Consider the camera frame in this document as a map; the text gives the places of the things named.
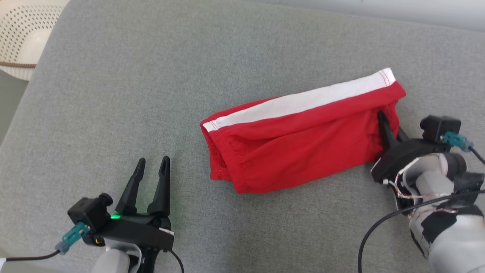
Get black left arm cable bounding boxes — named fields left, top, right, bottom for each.
left=167, top=248, right=185, bottom=273

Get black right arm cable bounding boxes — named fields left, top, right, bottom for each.
left=358, top=190, right=485, bottom=273

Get teal plug right camera cable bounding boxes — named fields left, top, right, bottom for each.
left=441, top=131, right=485, bottom=165

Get white perforated laundry basket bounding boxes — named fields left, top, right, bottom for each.
left=0, top=0, right=70, bottom=81

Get teal plug left camera cable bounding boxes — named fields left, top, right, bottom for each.
left=0, top=222, right=91, bottom=263

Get red shorts with white stripe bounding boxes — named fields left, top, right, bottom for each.
left=200, top=67, right=407, bottom=195

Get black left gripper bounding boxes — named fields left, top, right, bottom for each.
left=89, top=156, right=175, bottom=251

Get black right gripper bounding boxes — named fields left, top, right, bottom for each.
left=371, top=111, right=450, bottom=183

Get grey fabric sofa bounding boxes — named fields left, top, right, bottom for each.
left=0, top=0, right=485, bottom=273

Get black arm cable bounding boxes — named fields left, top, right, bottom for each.
left=167, top=248, right=185, bottom=273
left=358, top=190, right=485, bottom=273

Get teal plug camera cable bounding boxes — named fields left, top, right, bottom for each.
left=0, top=222, right=91, bottom=263
left=441, top=131, right=485, bottom=165

